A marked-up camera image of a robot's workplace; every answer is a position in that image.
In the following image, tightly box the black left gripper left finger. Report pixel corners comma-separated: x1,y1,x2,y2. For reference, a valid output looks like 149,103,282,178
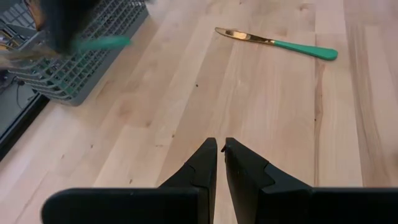
158,138,218,224

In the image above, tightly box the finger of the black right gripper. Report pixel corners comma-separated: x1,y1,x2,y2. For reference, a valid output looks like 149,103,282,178
63,0,96,54
40,0,68,54

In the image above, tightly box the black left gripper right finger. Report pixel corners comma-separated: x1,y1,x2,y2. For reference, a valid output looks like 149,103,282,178
224,137,312,224

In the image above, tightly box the gold spoon green handle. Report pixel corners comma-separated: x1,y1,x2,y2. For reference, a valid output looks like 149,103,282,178
0,34,131,68

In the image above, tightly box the gold knife green handle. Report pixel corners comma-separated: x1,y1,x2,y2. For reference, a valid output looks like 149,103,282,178
214,26,339,62

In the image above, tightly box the grey mesh cutlery basket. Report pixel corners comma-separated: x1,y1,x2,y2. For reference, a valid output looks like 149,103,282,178
0,0,149,106

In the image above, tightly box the black aluminium table frame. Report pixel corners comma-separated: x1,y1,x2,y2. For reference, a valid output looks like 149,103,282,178
0,93,50,162

